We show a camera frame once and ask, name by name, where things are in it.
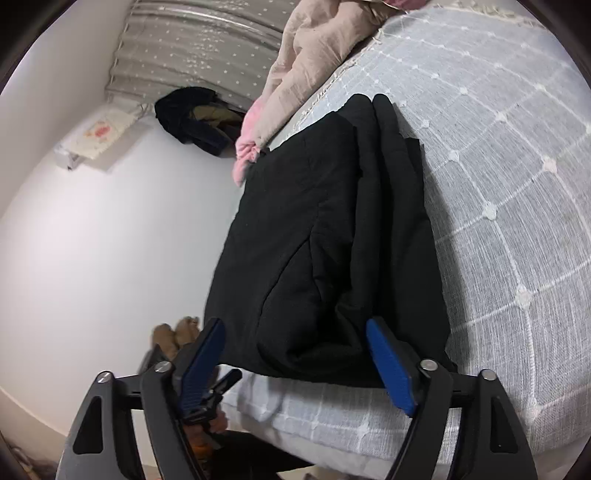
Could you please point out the person's left hand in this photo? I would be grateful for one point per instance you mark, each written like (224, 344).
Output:
(178, 334)

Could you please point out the black coat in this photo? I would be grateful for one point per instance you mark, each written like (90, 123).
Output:
(323, 240)

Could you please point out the dark hanging clothes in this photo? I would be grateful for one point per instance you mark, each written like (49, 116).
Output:
(198, 117)

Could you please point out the person's dark clothing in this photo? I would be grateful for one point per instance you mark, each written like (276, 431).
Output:
(263, 457)

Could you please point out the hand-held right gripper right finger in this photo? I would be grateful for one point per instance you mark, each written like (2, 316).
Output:
(390, 369)

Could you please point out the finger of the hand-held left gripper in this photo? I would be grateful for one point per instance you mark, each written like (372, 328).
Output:
(226, 385)

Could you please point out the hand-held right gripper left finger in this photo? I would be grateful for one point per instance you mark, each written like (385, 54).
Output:
(203, 364)

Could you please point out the light checked bedspread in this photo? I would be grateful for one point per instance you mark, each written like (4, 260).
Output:
(485, 207)

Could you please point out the pale pink duvet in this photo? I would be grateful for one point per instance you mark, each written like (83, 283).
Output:
(314, 60)

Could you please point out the person's left forearm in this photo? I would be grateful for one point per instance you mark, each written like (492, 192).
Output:
(210, 450)

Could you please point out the grey star-print curtain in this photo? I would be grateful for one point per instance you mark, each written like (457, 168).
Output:
(207, 50)

